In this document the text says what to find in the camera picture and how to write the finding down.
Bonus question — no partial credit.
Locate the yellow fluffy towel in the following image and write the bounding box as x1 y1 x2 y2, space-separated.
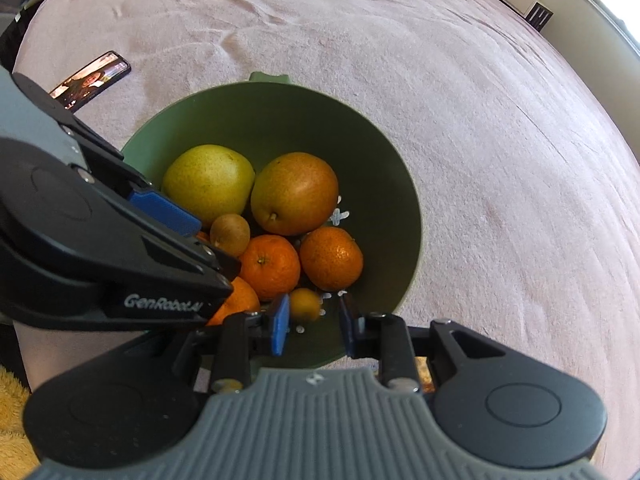
0 364 38 480

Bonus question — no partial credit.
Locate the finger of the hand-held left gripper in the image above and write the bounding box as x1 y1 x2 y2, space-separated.
142 232 242 291
12 72 203 239

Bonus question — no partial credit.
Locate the spotted ripe banana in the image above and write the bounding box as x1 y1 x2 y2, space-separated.
414 356 435 395

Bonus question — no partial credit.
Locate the black smartphone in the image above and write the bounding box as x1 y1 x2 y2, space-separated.
48 50 132 111

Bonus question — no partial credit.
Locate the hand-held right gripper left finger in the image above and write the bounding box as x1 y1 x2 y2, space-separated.
170 294 292 394

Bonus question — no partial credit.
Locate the black box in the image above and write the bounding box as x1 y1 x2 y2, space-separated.
525 2 553 31

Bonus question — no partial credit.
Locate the small brown longan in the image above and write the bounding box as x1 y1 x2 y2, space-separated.
289 287 323 325

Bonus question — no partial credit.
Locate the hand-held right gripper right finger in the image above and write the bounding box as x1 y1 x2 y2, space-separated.
337 294 506 394

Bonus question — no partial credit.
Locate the brown kiwi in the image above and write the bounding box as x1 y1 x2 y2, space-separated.
209 213 251 258

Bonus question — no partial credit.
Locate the green pear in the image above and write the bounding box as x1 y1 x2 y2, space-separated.
161 144 257 217

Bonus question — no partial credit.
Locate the yellow pear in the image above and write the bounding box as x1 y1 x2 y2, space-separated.
250 152 340 237

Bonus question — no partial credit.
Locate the green colander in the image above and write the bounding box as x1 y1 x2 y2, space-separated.
120 71 422 368

